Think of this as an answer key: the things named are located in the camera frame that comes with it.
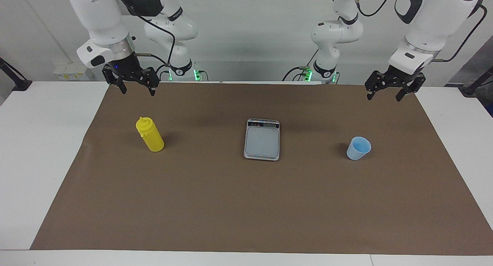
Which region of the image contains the yellow squeeze bottle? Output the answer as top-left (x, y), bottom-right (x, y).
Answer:
top-left (136, 117), bottom-right (165, 152)

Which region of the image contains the light blue plastic cup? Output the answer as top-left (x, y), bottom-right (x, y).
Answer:
top-left (346, 136), bottom-right (372, 161)

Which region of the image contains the silver digital kitchen scale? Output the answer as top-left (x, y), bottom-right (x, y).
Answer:
top-left (243, 119), bottom-right (280, 161)

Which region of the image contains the brown paper table mat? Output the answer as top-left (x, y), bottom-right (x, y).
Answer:
top-left (30, 81), bottom-right (493, 256)

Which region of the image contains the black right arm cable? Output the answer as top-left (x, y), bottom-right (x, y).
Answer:
top-left (116, 0), bottom-right (177, 66)

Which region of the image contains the white wall socket box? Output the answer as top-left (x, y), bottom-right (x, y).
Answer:
top-left (53, 64), bottom-right (90, 81)

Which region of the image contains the black table clamp mount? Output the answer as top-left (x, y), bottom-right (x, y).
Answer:
top-left (0, 57), bottom-right (33, 92)
top-left (458, 66), bottom-right (493, 96)

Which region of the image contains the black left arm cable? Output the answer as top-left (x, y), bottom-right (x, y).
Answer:
top-left (352, 0), bottom-right (488, 62)

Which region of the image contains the black arm base cable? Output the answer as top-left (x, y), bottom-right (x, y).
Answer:
top-left (282, 66), bottom-right (312, 82)

